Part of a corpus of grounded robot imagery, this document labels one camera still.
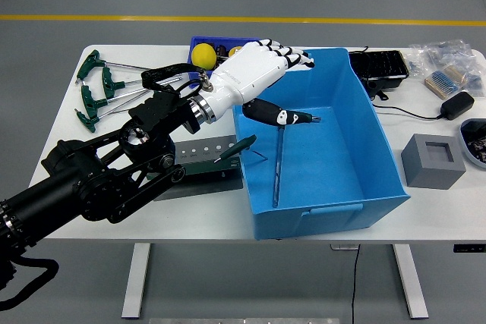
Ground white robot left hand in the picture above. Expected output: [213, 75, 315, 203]
[204, 38, 316, 127]

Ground small green T-handle hex wrench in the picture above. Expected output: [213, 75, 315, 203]
[213, 134, 270, 165]

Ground green silver wrench holder stand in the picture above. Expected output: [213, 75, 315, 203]
[153, 133, 245, 203]

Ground large green T-handle hex wrench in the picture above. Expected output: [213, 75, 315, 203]
[271, 110, 323, 207]

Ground large light blue plastic box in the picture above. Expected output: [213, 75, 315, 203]
[231, 47, 412, 241]

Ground yellow lemon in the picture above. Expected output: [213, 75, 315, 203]
[191, 42, 218, 69]

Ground small dark blue bin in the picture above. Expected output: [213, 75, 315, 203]
[188, 36, 251, 73]

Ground black plastic tray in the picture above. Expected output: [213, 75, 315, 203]
[348, 49, 411, 92]

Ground clear plastic parts bags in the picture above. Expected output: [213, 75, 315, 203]
[408, 39, 486, 93]

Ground tan resistor strip bundle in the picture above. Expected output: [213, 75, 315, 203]
[424, 64, 472, 99]

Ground grey hollow cube block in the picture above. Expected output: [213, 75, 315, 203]
[400, 133, 467, 190]

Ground black power adapter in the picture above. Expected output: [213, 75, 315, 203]
[439, 91, 475, 121]

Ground blue-rimmed parts bowl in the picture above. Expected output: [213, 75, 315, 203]
[458, 118, 486, 171]

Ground white table leg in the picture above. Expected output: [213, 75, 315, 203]
[392, 242, 429, 320]
[121, 242, 152, 320]

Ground black table control panel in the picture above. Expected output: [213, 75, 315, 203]
[453, 243, 486, 253]

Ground black adapter cable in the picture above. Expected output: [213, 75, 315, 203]
[371, 102, 444, 121]

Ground black hanging cable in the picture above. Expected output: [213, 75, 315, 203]
[350, 244, 361, 324]

